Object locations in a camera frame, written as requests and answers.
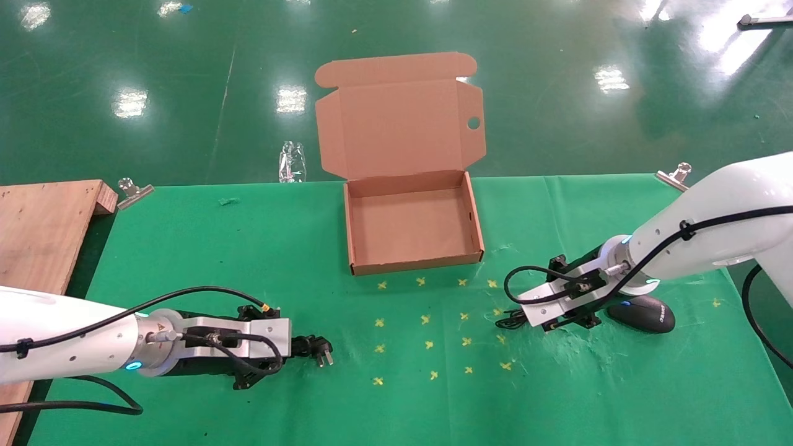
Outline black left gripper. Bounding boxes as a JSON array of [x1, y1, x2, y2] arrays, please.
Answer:
[[166, 304, 286, 391]]

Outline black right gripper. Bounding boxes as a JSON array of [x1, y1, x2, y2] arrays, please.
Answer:
[[541, 245, 614, 334]]

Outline black data cable with plug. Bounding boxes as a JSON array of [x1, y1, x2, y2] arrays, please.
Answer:
[[291, 334, 335, 367]]

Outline black computer mouse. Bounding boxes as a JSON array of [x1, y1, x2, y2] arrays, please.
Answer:
[[607, 295, 676, 334]]

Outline open cardboard mailer box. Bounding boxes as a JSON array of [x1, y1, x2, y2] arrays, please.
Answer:
[[314, 52, 486, 276]]

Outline silver binder clip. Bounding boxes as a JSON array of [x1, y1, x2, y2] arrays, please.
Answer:
[[655, 162, 693, 193], [118, 178, 154, 210]]

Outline brown wooden board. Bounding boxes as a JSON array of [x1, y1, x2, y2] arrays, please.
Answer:
[[0, 180, 118, 446]]

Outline white desk metal legs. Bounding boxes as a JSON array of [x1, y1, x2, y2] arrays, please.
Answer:
[[737, 14, 793, 28]]

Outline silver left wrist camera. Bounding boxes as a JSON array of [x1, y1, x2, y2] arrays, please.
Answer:
[[180, 316, 292, 361]]

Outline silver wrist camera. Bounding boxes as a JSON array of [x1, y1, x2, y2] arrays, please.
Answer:
[[180, 316, 292, 361], [517, 263, 620, 326]]

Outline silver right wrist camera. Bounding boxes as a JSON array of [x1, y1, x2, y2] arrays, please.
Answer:
[[517, 263, 620, 326]]

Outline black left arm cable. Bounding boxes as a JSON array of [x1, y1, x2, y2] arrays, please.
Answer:
[[0, 286, 286, 416]]

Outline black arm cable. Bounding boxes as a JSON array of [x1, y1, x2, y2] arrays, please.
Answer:
[[0, 286, 286, 416], [504, 206, 793, 369]]

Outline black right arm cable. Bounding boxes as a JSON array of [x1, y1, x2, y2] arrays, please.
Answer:
[[504, 206, 793, 369]]

